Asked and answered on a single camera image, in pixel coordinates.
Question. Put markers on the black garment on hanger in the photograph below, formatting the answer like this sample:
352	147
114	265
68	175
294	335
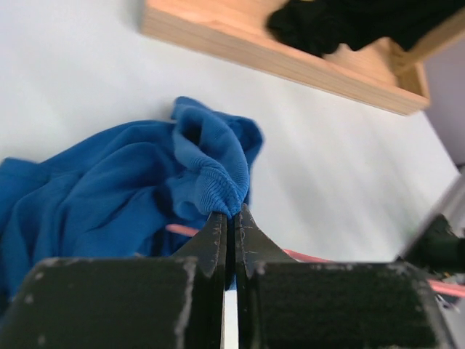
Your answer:
319	27

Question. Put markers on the wooden clothes rack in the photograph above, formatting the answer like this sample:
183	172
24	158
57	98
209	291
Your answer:
381	75

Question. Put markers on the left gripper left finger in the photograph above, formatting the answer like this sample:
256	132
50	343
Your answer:
203	258

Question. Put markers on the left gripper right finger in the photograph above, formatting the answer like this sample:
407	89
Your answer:
253	251

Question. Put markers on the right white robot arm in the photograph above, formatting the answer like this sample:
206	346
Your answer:
437	250

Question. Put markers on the pink wire hanger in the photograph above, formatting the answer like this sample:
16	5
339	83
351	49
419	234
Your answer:
439	287

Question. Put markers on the blue tank top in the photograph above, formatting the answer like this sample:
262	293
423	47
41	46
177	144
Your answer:
114	194

